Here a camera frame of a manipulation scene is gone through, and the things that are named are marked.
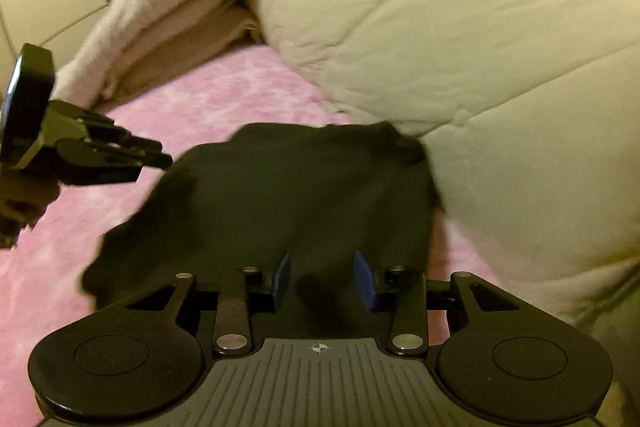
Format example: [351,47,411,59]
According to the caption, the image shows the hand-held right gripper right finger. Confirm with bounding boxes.
[353,251,522,356]

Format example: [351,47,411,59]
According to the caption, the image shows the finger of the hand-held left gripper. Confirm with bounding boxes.
[54,140,174,186]
[47,101,162,154]

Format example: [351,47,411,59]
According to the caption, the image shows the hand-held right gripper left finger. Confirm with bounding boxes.
[122,251,293,356]

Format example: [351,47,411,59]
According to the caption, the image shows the black pants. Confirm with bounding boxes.
[82,121,447,313]

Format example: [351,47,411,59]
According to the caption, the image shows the pink floral blanket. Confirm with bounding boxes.
[0,44,481,427]

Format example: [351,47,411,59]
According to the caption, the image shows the light beige folded blanket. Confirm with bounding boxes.
[100,0,262,92]

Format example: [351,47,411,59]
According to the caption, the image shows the cream quilted comforter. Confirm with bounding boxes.
[242,0,640,427]

